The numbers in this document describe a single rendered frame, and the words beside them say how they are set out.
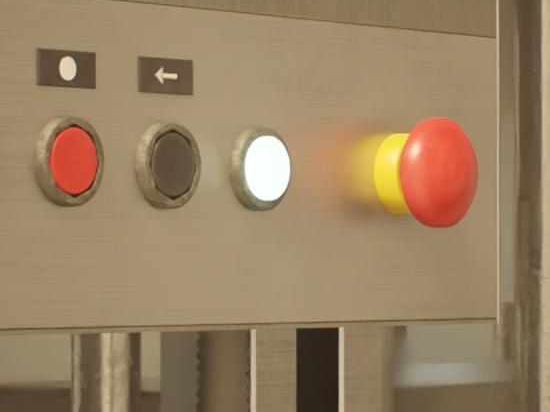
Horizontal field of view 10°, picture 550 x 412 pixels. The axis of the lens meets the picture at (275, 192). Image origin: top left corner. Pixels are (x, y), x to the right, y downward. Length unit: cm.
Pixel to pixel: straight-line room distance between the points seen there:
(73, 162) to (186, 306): 8
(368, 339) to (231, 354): 19
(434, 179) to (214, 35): 11
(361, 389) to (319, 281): 27
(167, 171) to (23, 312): 8
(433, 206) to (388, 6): 8
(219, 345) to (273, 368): 13
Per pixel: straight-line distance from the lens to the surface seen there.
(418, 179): 108
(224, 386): 116
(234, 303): 104
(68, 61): 98
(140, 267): 100
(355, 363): 133
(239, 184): 104
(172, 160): 101
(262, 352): 129
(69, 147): 97
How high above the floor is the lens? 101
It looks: 1 degrees up
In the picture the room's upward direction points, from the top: straight up
